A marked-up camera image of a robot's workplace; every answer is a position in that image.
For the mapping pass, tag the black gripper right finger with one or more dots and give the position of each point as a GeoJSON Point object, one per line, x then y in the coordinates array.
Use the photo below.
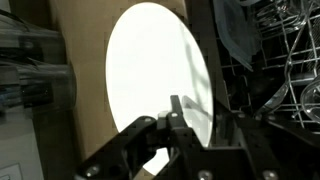
{"type": "Point", "coordinates": [213, 160]}

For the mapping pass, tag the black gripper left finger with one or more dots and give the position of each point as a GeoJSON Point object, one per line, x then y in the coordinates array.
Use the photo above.
{"type": "Point", "coordinates": [116, 150]}

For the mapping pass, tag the white dinner plate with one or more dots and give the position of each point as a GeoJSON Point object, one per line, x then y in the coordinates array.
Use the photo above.
{"type": "Point", "coordinates": [150, 66]}

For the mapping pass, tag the clear drinking glass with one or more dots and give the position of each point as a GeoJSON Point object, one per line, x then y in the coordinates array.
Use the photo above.
{"type": "Point", "coordinates": [311, 100]}

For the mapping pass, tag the grey-blue plastic bowl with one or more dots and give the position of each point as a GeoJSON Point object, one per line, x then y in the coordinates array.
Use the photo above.
{"type": "Point", "coordinates": [235, 30]}

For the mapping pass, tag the white wall outlet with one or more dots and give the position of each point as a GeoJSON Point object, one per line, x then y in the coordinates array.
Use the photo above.
{"type": "Point", "coordinates": [10, 171]}

